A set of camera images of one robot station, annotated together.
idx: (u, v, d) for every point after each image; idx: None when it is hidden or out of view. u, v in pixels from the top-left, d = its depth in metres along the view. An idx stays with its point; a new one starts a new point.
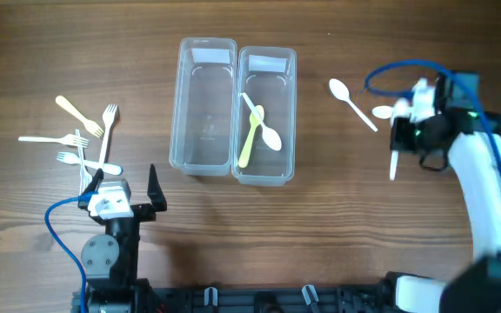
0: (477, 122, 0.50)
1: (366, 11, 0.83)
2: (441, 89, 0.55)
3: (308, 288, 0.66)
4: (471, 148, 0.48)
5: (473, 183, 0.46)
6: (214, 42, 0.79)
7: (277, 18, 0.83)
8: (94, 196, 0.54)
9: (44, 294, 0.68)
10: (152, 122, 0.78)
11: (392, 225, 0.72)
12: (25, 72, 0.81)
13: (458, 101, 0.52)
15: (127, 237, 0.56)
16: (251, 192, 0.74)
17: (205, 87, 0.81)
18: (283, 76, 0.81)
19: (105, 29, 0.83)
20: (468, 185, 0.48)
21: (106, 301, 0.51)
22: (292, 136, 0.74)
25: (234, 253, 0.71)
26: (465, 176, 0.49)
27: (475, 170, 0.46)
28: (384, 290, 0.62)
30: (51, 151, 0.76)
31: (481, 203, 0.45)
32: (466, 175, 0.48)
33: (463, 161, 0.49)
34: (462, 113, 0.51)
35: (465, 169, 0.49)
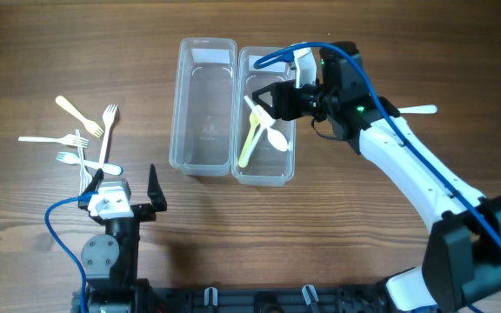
0: (371, 109, 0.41)
1: (366, 11, 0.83)
2: (327, 72, 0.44)
3: (307, 288, 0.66)
4: (379, 129, 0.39)
5: (405, 175, 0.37)
6: (214, 42, 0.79)
7: (276, 18, 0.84)
8: (95, 196, 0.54)
9: (44, 294, 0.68)
10: (152, 122, 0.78)
11: (392, 225, 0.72)
12: (25, 72, 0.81)
13: (352, 80, 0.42)
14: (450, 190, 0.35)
15: (128, 237, 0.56)
16: (251, 192, 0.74)
17: (205, 88, 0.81)
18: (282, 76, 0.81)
19: (105, 29, 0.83)
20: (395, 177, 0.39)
21: (106, 301, 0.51)
22: (292, 136, 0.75)
25: (234, 252, 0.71)
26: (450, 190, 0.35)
27: (379, 150, 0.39)
28: (383, 303, 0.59)
30: (51, 151, 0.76)
31: (413, 189, 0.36)
32: (388, 166, 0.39)
33: (372, 152, 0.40)
34: (353, 99, 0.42)
35: (384, 163, 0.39)
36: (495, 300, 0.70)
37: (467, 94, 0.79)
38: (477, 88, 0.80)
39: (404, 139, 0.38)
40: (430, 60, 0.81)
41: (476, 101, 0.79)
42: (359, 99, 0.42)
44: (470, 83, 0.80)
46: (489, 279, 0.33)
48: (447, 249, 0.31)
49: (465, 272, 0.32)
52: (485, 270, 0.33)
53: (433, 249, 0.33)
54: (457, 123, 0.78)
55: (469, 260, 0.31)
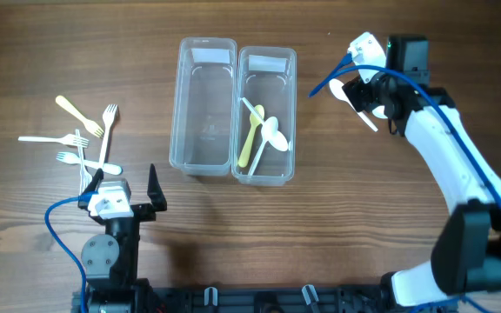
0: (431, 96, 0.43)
1: (366, 11, 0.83)
2: (393, 59, 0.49)
3: (308, 288, 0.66)
4: (425, 119, 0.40)
5: (442, 163, 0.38)
6: (213, 42, 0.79)
7: (276, 18, 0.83)
8: (94, 196, 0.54)
9: (44, 294, 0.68)
10: (152, 122, 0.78)
11: (392, 225, 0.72)
12: (25, 72, 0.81)
13: (414, 64, 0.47)
14: (482, 176, 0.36)
15: (128, 237, 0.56)
16: (251, 192, 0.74)
17: (205, 87, 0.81)
18: (283, 76, 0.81)
19: (105, 29, 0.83)
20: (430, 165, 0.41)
21: (106, 301, 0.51)
22: (292, 136, 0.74)
25: (234, 252, 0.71)
26: (431, 163, 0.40)
27: (436, 150, 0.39)
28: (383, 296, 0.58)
30: (51, 151, 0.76)
31: (442, 163, 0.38)
32: (430, 154, 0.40)
33: (421, 139, 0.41)
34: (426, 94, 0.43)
35: (424, 144, 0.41)
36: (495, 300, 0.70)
37: (467, 94, 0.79)
38: (478, 88, 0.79)
39: (450, 128, 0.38)
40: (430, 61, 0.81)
41: (477, 101, 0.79)
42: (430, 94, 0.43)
44: (471, 83, 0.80)
46: (485, 283, 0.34)
48: (464, 228, 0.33)
49: (473, 256, 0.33)
52: (497, 268, 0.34)
53: (450, 224, 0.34)
54: None
55: (479, 249, 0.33)
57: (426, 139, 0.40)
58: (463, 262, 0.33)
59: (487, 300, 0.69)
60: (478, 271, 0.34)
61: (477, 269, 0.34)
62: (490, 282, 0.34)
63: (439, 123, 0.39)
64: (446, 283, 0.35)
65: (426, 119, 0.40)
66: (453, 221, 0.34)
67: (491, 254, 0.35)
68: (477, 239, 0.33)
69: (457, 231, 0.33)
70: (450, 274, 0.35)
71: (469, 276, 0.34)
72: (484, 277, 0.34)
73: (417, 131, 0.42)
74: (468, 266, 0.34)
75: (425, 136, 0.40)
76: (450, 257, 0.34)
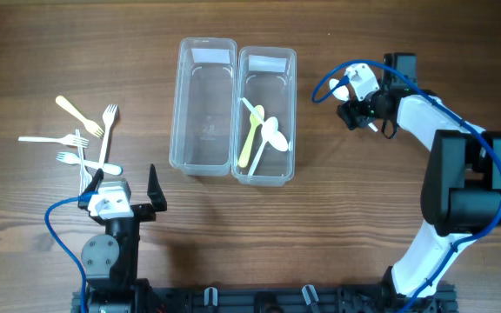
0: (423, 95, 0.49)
1: (366, 11, 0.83)
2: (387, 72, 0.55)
3: (308, 288, 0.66)
4: (412, 100, 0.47)
5: (424, 122, 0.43)
6: (213, 42, 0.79)
7: (277, 18, 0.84)
8: (95, 196, 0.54)
9: (44, 294, 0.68)
10: (152, 122, 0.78)
11: (392, 225, 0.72)
12: (25, 72, 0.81)
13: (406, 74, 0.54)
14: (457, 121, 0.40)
15: (128, 237, 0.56)
16: (251, 192, 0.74)
17: (205, 88, 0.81)
18: (282, 76, 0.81)
19: (105, 29, 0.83)
20: (417, 134, 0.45)
21: (106, 301, 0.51)
22: (292, 136, 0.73)
25: (234, 252, 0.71)
26: (418, 131, 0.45)
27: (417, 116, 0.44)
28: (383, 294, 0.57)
30: (51, 151, 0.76)
31: (426, 124, 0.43)
32: (415, 122, 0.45)
33: (410, 117, 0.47)
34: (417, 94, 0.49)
35: (412, 119, 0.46)
36: (494, 300, 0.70)
37: (467, 94, 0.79)
38: (477, 88, 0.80)
39: (431, 100, 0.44)
40: (430, 61, 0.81)
41: (477, 101, 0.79)
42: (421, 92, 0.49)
44: (471, 83, 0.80)
46: (468, 206, 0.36)
48: (442, 149, 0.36)
49: (454, 175, 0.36)
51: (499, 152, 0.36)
52: (478, 193, 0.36)
53: (430, 156, 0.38)
54: None
55: (459, 170, 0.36)
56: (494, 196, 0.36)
57: (415, 115, 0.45)
58: (443, 181, 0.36)
59: (486, 301, 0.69)
60: (462, 192, 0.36)
61: (460, 190, 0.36)
62: (474, 205, 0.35)
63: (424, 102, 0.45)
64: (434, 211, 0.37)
65: (414, 100, 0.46)
66: (435, 147, 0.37)
67: (473, 187, 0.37)
68: (457, 161, 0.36)
69: (437, 156, 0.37)
70: (436, 201, 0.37)
71: (453, 197, 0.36)
72: (467, 200, 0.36)
73: (407, 115, 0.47)
74: (450, 186, 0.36)
75: (415, 113, 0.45)
76: (435, 187, 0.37)
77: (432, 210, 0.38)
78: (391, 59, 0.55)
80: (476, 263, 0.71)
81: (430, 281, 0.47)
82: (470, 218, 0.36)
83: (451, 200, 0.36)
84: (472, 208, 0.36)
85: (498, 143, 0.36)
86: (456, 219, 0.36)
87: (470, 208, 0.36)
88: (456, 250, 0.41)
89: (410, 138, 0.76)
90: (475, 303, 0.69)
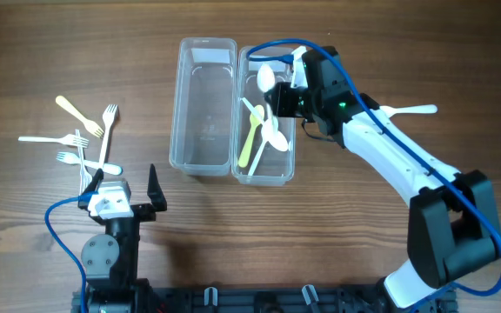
0: (352, 103, 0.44)
1: (366, 11, 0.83)
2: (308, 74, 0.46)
3: (307, 288, 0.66)
4: (355, 124, 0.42)
5: (383, 163, 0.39)
6: (214, 42, 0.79)
7: (277, 18, 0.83)
8: (94, 196, 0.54)
9: (44, 294, 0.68)
10: (152, 122, 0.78)
11: (393, 225, 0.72)
12: (25, 72, 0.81)
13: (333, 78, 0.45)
14: (424, 166, 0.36)
15: (128, 237, 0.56)
16: (251, 192, 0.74)
17: (205, 87, 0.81)
18: (283, 76, 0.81)
19: (105, 29, 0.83)
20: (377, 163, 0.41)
21: (106, 301, 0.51)
22: (292, 136, 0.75)
25: (234, 252, 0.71)
26: (377, 161, 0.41)
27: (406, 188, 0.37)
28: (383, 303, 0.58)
30: (51, 151, 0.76)
31: (387, 164, 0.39)
32: (373, 157, 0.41)
33: (364, 149, 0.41)
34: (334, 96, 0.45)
35: (375, 161, 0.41)
36: (496, 300, 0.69)
37: (467, 94, 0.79)
38: (479, 87, 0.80)
39: (382, 128, 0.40)
40: (430, 61, 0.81)
41: (477, 101, 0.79)
42: (340, 96, 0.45)
44: (471, 83, 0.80)
46: (473, 245, 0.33)
48: (425, 222, 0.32)
49: (443, 238, 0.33)
51: (482, 200, 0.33)
52: (464, 241, 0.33)
53: (412, 223, 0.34)
54: (457, 123, 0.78)
55: (446, 229, 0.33)
56: (486, 239, 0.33)
57: (365, 148, 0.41)
58: (431, 246, 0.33)
59: (487, 301, 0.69)
60: (452, 257, 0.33)
61: (420, 200, 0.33)
62: (471, 255, 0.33)
63: (370, 129, 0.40)
64: (430, 275, 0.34)
65: (356, 126, 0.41)
66: (434, 219, 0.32)
67: (461, 231, 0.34)
68: (444, 227, 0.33)
69: (438, 230, 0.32)
70: (428, 256, 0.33)
71: (448, 263, 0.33)
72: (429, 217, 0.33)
73: (355, 143, 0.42)
74: (444, 255, 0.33)
75: (364, 145, 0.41)
76: (423, 250, 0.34)
77: (428, 280, 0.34)
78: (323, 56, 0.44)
80: None
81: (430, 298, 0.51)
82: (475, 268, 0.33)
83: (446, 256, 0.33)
84: (473, 258, 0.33)
85: (474, 193, 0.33)
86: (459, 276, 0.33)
87: (471, 258, 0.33)
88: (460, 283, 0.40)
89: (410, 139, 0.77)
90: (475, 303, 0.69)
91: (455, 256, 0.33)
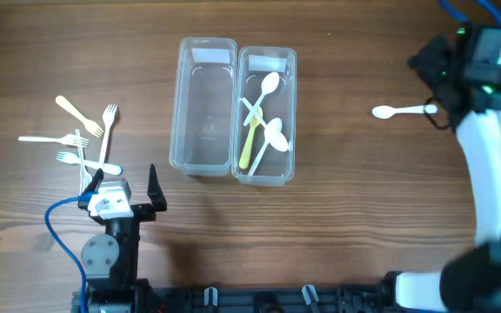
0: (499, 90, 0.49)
1: (366, 11, 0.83)
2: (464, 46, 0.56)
3: (308, 288, 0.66)
4: (484, 128, 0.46)
5: (482, 185, 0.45)
6: (213, 42, 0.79)
7: (277, 18, 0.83)
8: (95, 196, 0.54)
9: (44, 294, 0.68)
10: (152, 122, 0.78)
11: (393, 225, 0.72)
12: (25, 72, 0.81)
13: (484, 56, 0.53)
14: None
15: (128, 237, 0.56)
16: (251, 192, 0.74)
17: (205, 87, 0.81)
18: (283, 76, 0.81)
19: (105, 29, 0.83)
20: (472, 159, 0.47)
21: (106, 301, 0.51)
22: (292, 136, 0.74)
25: (234, 252, 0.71)
26: (475, 174, 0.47)
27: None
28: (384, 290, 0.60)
30: (50, 150, 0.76)
31: (487, 179, 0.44)
32: (484, 183, 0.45)
33: (470, 139, 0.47)
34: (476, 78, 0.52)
35: (481, 166, 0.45)
36: None
37: None
38: None
39: None
40: None
41: None
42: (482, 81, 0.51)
44: None
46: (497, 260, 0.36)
48: (489, 263, 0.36)
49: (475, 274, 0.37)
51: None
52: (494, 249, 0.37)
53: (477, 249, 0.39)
54: None
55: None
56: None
57: (477, 140, 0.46)
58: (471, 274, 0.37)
59: None
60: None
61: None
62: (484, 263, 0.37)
63: (497, 141, 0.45)
64: (458, 300, 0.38)
65: (487, 128, 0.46)
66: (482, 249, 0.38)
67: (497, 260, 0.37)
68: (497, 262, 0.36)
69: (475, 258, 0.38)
70: (459, 298, 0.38)
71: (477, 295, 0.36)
72: (471, 138, 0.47)
73: (472, 134, 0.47)
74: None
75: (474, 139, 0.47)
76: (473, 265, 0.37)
77: (453, 303, 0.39)
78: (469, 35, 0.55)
80: None
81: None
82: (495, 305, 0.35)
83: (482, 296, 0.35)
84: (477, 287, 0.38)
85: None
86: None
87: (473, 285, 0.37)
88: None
89: (410, 138, 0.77)
90: None
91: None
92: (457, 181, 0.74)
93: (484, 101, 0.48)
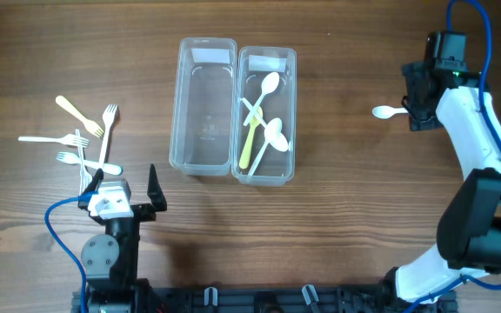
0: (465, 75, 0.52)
1: (366, 11, 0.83)
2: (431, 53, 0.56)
3: (308, 288, 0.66)
4: (458, 97, 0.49)
5: (465, 136, 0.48)
6: (213, 42, 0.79)
7: (277, 18, 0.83)
8: (95, 196, 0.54)
9: (44, 294, 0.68)
10: (152, 122, 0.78)
11: (392, 225, 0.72)
12: (25, 72, 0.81)
13: (451, 55, 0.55)
14: None
15: (128, 237, 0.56)
16: (251, 192, 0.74)
17: (205, 87, 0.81)
18: (283, 76, 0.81)
19: (105, 29, 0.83)
20: (456, 134, 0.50)
21: (106, 301, 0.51)
22: (292, 136, 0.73)
25: (234, 252, 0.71)
26: (456, 134, 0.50)
27: (484, 66, 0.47)
28: (384, 290, 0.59)
30: (50, 150, 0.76)
31: (466, 135, 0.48)
32: (462, 131, 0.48)
33: (451, 114, 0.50)
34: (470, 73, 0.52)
35: (458, 129, 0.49)
36: (494, 300, 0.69)
37: None
38: None
39: (480, 108, 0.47)
40: None
41: None
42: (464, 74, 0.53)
44: None
46: (483, 189, 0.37)
48: (476, 192, 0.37)
49: (480, 223, 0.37)
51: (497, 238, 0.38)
52: None
53: (462, 194, 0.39)
54: None
55: (489, 212, 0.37)
56: None
57: (461, 117, 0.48)
58: (464, 227, 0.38)
59: (487, 301, 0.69)
60: (483, 238, 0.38)
61: (481, 176, 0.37)
62: (490, 250, 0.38)
63: (470, 103, 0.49)
64: (452, 249, 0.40)
65: (459, 96, 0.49)
66: (468, 185, 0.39)
67: (497, 228, 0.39)
68: (486, 207, 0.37)
69: (469, 196, 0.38)
70: (453, 243, 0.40)
71: (471, 241, 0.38)
72: (450, 50, 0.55)
73: (450, 110, 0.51)
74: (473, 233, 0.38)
75: (459, 116, 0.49)
76: (458, 229, 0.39)
77: (448, 253, 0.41)
78: (440, 42, 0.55)
80: None
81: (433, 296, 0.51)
82: (484, 258, 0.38)
83: (470, 243, 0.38)
84: (487, 249, 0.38)
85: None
86: (470, 263, 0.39)
87: (484, 249, 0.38)
88: (464, 280, 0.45)
89: (409, 138, 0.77)
90: (474, 304, 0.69)
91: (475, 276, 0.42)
92: (457, 181, 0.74)
93: (449, 59, 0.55)
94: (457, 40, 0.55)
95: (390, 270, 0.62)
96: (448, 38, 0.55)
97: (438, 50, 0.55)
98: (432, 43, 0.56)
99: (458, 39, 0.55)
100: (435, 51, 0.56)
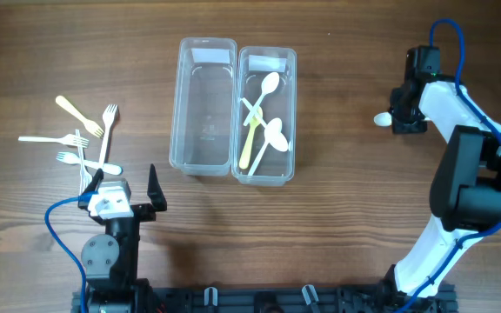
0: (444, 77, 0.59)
1: (366, 11, 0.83)
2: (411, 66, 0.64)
3: (307, 288, 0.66)
4: (437, 88, 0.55)
5: (447, 116, 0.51)
6: (213, 42, 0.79)
7: (277, 18, 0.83)
8: (95, 196, 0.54)
9: (44, 294, 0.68)
10: (152, 122, 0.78)
11: (392, 225, 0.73)
12: (25, 72, 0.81)
13: (430, 65, 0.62)
14: (479, 116, 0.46)
15: (128, 237, 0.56)
16: (251, 192, 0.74)
17: (205, 88, 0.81)
18: (283, 76, 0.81)
19: (105, 29, 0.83)
20: (438, 117, 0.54)
21: (106, 301, 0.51)
22: (292, 136, 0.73)
25: (234, 252, 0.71)
26: (438, 121, 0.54)
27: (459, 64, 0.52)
28: (383, 291, 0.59)
30: (50, 150, 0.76)
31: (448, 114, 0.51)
32: (442, 110, 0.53)
33: (433, 104, 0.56)
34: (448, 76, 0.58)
35: (441, 114, 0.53)
36: (494, 299, 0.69)
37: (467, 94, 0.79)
38: (479, 88, 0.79)
39: (457, 90, 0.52)
40: None
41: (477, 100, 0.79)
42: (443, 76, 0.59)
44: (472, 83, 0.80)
46: (465, 140, 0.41)
48: (459, 143, 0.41)
49: (466, 173, 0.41)
51: (484, 189, 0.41)
52: (490, 191, 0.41)
53: (448, 151, 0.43)
54: None
55: (472, 160, 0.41)
56: None
57: (442, 103, 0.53)
58: (452, 179, 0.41)
59: (487, 301, 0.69)
60: (471, 189, 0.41)
61: (464, 129, 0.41)
62: (480, 202, 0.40)
63: (449, 89, 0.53)
64: (443, 204, 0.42)
65: (438, 86, 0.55)
66: (452, 141, 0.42)
67: (484, 183, 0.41)
68: (470, 157, 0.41)
69: (454, 149, 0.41)
70: (444, 198, 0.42)
71: (461, 192, 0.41)
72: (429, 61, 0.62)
73: (432, 101, 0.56)
74: (462, 184, 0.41)
75: (441, 101, 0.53)
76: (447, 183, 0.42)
77: (440, 211, 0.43)
78: (419, 55, 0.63)
80: (476, 263, 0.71)
81: (432, 280, 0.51)
82: (474, 211, 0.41)
83: (458, 194, 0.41)
84: (475, 202, 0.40)
85: None
86: (461, 216, 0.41)
87: (473, 201, 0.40)
88: (461, 247, 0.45)
89: (409, 138, 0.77)
90: (474, 303, 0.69)
91: (470, 236, 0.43)
92: None
93: (426, 69, 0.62)
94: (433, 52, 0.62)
95: (390, 265, 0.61)
96: (425, 51, 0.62)
97: (417, 62, 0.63)
98: (412, 56, 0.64)
99: (435, 51, 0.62)
100: (414, 63, 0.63)
